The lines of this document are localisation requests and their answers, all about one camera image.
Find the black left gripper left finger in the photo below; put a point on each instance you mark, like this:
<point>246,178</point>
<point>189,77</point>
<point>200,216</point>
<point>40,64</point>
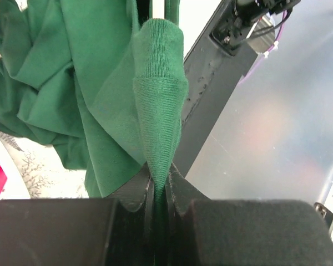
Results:
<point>115,230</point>

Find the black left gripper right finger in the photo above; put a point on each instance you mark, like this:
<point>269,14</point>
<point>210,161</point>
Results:
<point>242,232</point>

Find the green t shirt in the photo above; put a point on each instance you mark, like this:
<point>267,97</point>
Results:
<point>101,81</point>

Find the floral patterned table mat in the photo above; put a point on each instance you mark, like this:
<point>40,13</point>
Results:
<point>42,171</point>

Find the white plastic laundry basket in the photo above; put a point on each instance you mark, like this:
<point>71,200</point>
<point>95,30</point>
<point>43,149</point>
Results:
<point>15,188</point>

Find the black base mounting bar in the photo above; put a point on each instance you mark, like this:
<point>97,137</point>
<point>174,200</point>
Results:
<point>213,75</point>

